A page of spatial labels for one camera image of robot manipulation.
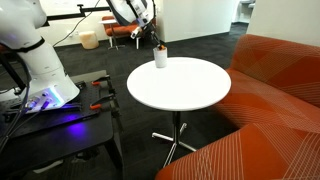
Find black clamp orange handle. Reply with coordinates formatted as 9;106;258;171
90;75;116;96
89;93;121;118

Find small orange sofa white legs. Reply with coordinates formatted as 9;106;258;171
101;14;158;50

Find black work table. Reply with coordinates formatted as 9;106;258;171
0;69;125;180

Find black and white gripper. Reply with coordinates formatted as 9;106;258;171
138;14;165;48

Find small round white side table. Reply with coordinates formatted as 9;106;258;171
98;18;126;51

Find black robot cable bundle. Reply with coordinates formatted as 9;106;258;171
0;53;36;154

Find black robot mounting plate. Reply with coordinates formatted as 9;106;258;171
0;79;116;139

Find thin black hanging cable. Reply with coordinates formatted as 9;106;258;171
52;0;102;48

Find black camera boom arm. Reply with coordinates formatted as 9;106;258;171
41;0;113;28

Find round white pedestal table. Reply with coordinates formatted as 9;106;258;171
126;56;232;169

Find beige cylindrical stool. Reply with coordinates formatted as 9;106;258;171
78;30;100;51

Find orange patterned sofa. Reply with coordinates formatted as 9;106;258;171
154;34;320;180

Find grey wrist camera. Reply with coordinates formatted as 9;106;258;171
130;26;143;40

